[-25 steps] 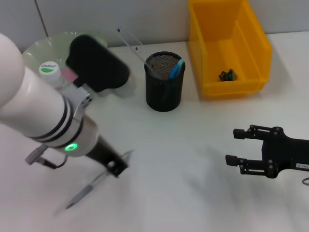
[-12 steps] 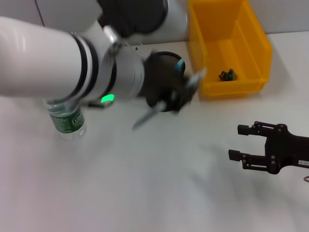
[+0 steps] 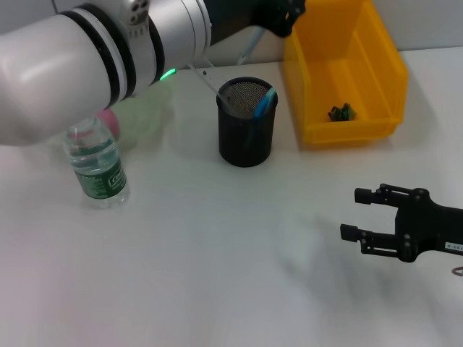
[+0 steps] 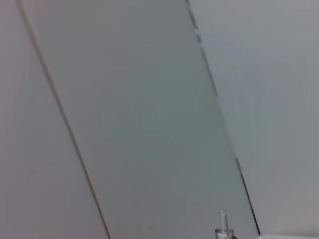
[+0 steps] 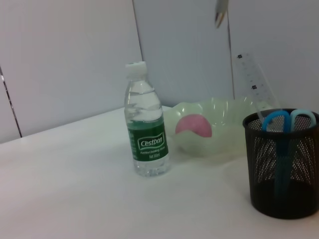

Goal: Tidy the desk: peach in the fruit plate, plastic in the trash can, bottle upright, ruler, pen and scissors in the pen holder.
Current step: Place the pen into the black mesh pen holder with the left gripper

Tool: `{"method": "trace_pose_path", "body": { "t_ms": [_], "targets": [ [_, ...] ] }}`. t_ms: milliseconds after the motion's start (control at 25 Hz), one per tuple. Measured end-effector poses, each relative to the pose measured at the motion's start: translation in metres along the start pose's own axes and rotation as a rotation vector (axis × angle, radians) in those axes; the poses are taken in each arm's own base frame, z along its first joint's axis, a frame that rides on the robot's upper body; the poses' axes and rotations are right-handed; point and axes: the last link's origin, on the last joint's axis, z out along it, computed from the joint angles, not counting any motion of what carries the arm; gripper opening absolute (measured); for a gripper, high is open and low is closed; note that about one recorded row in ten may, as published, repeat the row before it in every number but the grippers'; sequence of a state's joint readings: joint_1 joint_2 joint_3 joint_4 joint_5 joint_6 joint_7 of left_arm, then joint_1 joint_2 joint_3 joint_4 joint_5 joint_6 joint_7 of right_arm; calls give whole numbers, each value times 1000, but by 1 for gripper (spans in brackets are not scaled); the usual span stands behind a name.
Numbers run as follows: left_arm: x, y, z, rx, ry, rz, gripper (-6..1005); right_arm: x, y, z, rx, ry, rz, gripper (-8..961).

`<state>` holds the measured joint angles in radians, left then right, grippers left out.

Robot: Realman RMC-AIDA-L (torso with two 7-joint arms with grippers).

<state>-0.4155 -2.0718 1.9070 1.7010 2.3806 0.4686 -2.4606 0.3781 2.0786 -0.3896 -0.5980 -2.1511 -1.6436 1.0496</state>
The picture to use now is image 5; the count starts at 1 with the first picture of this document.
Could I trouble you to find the blue scissors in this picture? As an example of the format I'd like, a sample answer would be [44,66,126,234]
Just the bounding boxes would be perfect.
[261,109,317,198]

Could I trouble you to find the black mesh pen holder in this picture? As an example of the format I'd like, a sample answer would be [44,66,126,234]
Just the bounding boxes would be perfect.
[243,108,319,220]

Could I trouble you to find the translucent green fruit bowl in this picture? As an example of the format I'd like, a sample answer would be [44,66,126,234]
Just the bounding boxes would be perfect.
[163,97,282,167]

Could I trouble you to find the clear bottle green label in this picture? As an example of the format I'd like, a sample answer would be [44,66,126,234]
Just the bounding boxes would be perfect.
[124,61,171,178]

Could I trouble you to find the transparent plastic ruler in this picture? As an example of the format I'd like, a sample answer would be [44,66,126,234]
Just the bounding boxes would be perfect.
[234,52,282,121]

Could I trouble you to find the pink peach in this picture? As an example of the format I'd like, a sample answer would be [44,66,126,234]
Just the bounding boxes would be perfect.
[175,114,213,138]

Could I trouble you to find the silver pen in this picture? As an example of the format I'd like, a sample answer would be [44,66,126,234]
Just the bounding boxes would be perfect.
[214,0,230,29]

